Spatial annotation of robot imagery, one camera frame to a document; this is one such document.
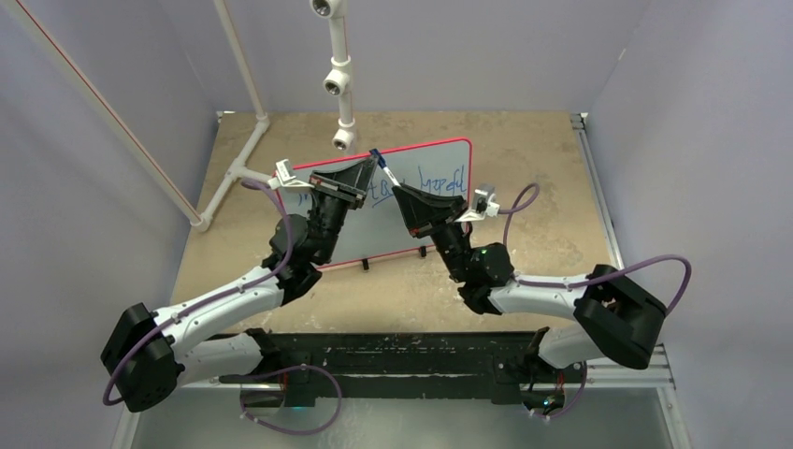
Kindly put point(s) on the red framed whiteboard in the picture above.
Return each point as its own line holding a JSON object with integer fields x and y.
{"x": 435, "y": 179}

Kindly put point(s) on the aluminium table frame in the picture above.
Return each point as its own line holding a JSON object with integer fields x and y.
{"x": 152, "y": 353}

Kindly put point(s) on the white pvc pipe frame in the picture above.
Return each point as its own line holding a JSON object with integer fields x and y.
{"x": 337, "y": 83}

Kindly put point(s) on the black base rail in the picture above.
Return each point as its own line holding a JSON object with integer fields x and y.
{"x": 497, "y": 366}

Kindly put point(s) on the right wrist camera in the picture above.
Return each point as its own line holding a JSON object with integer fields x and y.
{"x": 483, "y": 205}

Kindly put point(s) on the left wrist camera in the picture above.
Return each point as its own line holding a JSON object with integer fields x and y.
{"x": 285, "y": 177}

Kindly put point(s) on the black whiteboard stand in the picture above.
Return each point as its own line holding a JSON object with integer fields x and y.
{"x": 393, "y": 257}

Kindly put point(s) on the white marker pen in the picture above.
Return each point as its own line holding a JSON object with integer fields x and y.
{"x": 390, "y": 175}

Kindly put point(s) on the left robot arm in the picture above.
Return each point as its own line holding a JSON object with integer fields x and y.
{"x": 150, "y": 354}

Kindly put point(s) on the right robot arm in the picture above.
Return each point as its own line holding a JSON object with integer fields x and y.
{"x": 611, "y": 316}

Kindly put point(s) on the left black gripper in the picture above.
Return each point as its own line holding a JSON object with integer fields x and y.
{"x": 350, "y": 185}

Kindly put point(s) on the blue marker cap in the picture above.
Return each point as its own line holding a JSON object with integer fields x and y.
{"x": 378, "y": 156}

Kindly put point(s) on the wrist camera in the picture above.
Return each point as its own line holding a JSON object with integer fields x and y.
{"x": 483, "y": 205}
{"x": 285, "y": 177}

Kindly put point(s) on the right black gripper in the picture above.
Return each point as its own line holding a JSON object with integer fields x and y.
{"x": 420, "y": 208}

